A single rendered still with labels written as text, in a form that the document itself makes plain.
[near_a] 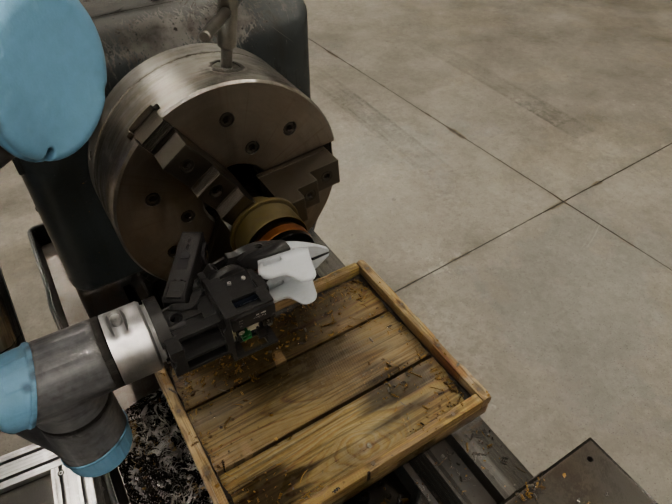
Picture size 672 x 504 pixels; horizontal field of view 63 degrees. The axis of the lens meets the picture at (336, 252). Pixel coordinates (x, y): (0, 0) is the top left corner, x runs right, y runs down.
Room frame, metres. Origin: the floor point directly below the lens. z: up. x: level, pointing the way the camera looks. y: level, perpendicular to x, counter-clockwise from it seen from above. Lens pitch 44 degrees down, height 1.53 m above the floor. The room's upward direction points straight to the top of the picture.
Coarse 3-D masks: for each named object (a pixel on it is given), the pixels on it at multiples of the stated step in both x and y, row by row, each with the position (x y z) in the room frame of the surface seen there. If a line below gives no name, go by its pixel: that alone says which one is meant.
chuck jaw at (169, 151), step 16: (144, 128) 0.55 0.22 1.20; (160, 128) 0.54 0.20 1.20; (144, 144) 0.53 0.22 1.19; (160, 144) 0.53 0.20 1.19; (176, 144) 0.52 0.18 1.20; (192, 144) 0.54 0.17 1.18; (160, 160) 0.51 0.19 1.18; (176, 160) 0.51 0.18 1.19; (192, 160) 0.52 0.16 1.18; (208, 160) 0.53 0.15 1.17; (176, 176) 0.50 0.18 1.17; (192, 176) 0.51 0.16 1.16; (208, 176) 0.51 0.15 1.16; (224, 176) 0.51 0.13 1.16; (208, 192) 0.50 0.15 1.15; (224, 192) 0.51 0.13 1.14; (240, 192) 0.51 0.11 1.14; (224, 208) 0.50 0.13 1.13; (240, 208) 0.50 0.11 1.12
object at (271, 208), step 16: (256, 208) 0.50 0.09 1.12; (272, 208) 0.50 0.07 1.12; (288, 208) 0.51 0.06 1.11; (240, 224) 0.49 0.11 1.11; (256, 224) 0.48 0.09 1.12; (272, 224) 0.48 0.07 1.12; (288, 224) 0.48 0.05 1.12; (304, 224) 0.50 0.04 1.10; (240, 240) 0.48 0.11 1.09; (256, 240) 0.47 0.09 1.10; (288, 240) 0.46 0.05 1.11; (304, 240) 0.47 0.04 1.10
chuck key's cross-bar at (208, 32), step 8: (240, 0) 0.68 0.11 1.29; (224, 8) 0.62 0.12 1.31; (216, 16) 0.59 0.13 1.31; (224, 16) 0.60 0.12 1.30; (208, 24) 0.56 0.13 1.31; (216, 24) 0.57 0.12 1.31; (200, 32) 0.54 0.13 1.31; (208, 32) 0.54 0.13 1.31; (216, 32) 0.57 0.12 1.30; (208, 40) 0.54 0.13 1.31
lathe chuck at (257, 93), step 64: (192, 64) 0.63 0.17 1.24; (256, 64) 0.67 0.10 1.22; (128, 128) 0.55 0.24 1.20; (192, 128) 0.56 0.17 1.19; (256, 128) 0.60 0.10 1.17; (320, 128) 0.65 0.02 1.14; (128, 192) 0.51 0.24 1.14; (192, 192) 0.55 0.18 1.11; (256, 192) 0.62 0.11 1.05; (320, 192) 0.65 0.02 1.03
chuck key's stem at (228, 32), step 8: (224, 0) 0.63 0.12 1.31; (232, 0) 0.63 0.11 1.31; (232, 8) 0.63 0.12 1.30; (232, 16) 0.63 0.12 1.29; (224, 24) 0.63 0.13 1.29; (232, 24) 0.63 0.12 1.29; (224, 32) 0.63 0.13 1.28; (232, 32) 0.63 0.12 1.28; (224, 40) 0.63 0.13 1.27; (232, 40) 0.63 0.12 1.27; (224, 48) 0.62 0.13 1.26; (232, 48) 0.63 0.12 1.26; (224, 56) 0.63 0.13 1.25; (224, 64) 0.63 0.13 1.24
